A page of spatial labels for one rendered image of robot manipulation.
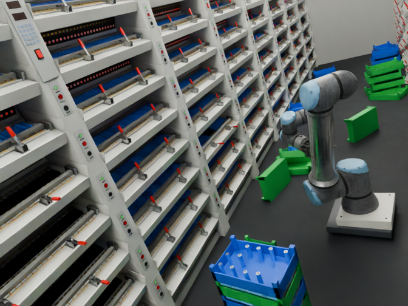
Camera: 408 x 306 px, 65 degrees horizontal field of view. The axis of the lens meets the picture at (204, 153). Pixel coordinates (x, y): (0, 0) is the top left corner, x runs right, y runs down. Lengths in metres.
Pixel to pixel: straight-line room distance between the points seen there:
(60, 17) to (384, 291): 1.74
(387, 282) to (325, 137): 0.71
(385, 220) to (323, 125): 0.64
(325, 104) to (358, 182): 0.57
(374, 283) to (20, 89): 1.64
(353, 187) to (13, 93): 1.58
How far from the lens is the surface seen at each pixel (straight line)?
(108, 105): 1.43
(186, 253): 1.89
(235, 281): 1.35
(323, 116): 1.47
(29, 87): 1.22
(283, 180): 2.45
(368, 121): 3.01
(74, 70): 1.35
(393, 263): 1.83
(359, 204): 1.92
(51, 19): 1.36
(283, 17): 4.35
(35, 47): 1.27
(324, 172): 1.69
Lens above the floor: 1.29
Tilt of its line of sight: 22 degrees down
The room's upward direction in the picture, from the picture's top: 20 degrees counter-clockwise
